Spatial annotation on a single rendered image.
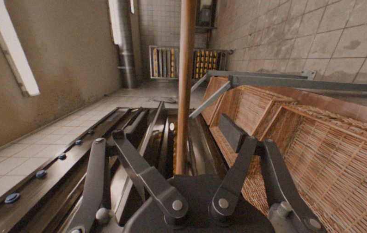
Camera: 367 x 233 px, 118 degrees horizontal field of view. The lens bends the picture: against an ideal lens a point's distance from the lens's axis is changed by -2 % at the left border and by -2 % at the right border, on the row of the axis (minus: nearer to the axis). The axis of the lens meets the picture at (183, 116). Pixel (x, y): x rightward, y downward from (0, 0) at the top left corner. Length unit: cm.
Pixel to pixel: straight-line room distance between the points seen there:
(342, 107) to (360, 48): 77
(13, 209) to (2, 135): 79
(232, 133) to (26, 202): 103
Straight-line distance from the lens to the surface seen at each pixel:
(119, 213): 59
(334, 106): 76
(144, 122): 20
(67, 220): 84
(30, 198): 107
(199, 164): 92
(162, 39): 528
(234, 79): 64
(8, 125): 172
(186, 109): 29
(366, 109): 71
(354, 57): 146
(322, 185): 81
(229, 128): 19
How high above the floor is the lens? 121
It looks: 4 degrees down
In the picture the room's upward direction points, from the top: 89 degrees counter-clockwise
